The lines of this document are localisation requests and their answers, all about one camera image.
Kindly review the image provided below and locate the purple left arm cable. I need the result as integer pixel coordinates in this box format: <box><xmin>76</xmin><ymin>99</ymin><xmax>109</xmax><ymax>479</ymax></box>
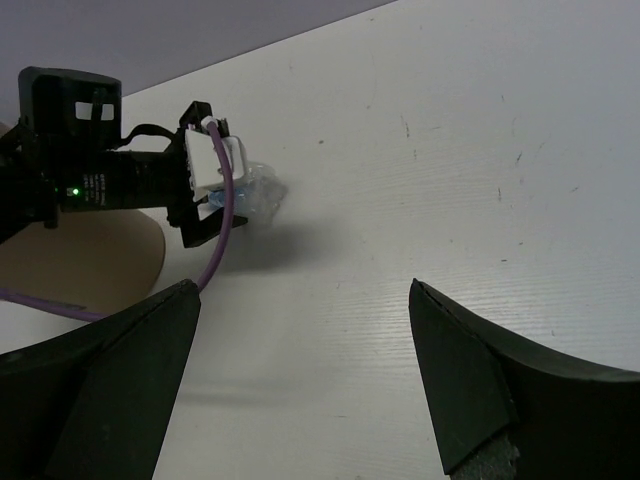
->
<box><xmin>0</xmin><ymin>119</ymin><xmax>236</xmax><ymax>324</ymax></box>

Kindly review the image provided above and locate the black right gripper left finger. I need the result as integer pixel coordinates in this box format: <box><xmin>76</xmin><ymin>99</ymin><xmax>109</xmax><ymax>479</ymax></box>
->
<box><xmin>1</xmin><ymin>280</ymin><xmax>201</xmax><ymax>479</ymax></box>

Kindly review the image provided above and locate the brown bin with black rim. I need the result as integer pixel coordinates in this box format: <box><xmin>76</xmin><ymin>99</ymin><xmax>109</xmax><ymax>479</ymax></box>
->
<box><xmin>1</xmin><ymin>210</ymin><xmax>166</xmax><ymax>320</ymax></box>

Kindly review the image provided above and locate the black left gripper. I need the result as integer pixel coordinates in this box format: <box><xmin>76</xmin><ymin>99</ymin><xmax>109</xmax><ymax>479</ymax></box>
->
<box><xmin>99</xmin><ymin>101</ymin><xmax>230</xmax><ymax>248</ymax></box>

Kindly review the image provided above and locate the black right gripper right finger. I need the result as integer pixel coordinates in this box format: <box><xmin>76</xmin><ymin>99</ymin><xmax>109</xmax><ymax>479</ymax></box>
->
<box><xmin>409</xmin><ymin>280</ymin><xmax>639</xmax><ymax>479</ymax></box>

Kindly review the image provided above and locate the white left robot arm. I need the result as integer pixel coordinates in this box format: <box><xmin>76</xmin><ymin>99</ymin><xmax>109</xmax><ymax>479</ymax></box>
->
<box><xmin>1</xmin><ymin>66</ymin><xmax>224</xmax><ymax>248</ymax></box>

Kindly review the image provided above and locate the clear bottle blue label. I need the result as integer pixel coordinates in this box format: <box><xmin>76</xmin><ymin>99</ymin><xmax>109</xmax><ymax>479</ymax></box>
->
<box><xmin>233</xmin><ymin>162</ymin><xmax>288</xmax><ymax>229</ymax></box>

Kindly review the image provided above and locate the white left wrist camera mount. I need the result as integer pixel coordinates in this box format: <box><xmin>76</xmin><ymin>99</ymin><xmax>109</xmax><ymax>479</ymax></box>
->
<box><xmin>184</xmin><ymin>129</ymin><xmax>249</xmax><ymax>202</ymax></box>

